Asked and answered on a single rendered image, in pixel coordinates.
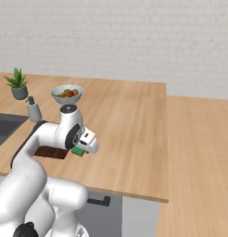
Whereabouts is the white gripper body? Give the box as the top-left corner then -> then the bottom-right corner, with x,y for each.
79,132 -> 100,155

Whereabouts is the green sponge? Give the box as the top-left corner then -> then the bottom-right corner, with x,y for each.
70,145 -> 86,157

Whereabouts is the dark brown cutting board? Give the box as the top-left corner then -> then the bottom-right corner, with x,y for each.
34,145 -> 70,160

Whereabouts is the bowl of fruit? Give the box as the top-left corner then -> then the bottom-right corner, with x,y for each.
50,84 -> 84,106

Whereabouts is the grey soap dispenser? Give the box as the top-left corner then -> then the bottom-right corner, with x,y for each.
26,95 -> 43,123

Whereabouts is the grey cupboard door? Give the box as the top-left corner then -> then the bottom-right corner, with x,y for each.
76,190 -> 123,237

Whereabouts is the dark grey sink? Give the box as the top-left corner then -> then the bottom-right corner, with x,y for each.
0,112 -> 30,151

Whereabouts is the potted green plant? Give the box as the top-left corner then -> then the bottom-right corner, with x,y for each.
3,67 -> 30,101

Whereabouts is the black cupboard handle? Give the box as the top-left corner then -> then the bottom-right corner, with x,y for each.
86,195 -> 111,207

